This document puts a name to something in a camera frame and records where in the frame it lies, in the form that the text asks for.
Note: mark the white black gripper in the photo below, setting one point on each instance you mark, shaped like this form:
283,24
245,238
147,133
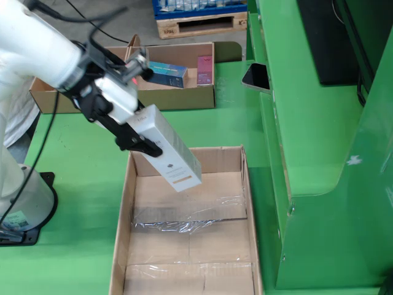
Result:
118,95

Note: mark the white product box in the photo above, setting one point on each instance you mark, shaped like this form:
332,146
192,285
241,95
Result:
172,153

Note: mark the blue product box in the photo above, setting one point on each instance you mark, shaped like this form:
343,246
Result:
165,75

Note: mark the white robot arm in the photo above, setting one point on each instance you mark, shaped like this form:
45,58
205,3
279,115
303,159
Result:
37,46

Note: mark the open brown cardboard box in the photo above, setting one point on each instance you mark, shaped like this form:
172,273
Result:
172,98
49,98

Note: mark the pink product box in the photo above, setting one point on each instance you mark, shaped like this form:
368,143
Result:
205,70

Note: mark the large flat cardboard tray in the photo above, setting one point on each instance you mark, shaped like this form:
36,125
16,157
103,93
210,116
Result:
190,246

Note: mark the person in white shirt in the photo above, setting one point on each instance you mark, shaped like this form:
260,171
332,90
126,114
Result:
18,123

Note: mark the wooden pallet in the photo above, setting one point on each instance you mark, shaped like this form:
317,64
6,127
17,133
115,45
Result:
199,27

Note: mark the black smartphone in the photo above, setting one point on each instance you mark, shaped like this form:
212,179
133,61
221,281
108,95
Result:
256,77

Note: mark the green metal workstation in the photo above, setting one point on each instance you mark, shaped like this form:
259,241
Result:
322,153

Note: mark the black monitor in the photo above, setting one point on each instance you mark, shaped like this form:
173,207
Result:
331,40

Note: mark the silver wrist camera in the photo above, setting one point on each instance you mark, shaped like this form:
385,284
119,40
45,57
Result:
135,66

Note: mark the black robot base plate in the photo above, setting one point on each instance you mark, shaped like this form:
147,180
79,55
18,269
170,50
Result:
50,179

